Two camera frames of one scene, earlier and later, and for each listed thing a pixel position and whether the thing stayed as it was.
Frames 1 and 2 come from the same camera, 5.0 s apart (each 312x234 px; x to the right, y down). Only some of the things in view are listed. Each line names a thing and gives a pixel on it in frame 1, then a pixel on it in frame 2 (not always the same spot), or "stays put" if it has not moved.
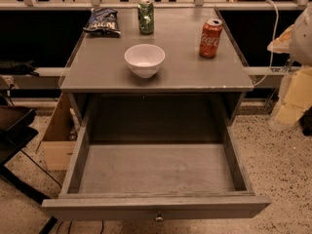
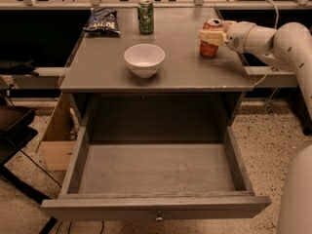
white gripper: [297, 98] -> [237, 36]
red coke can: [212, 31] stays put
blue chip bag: [103, 21] stays put
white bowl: [144, 58] stays put
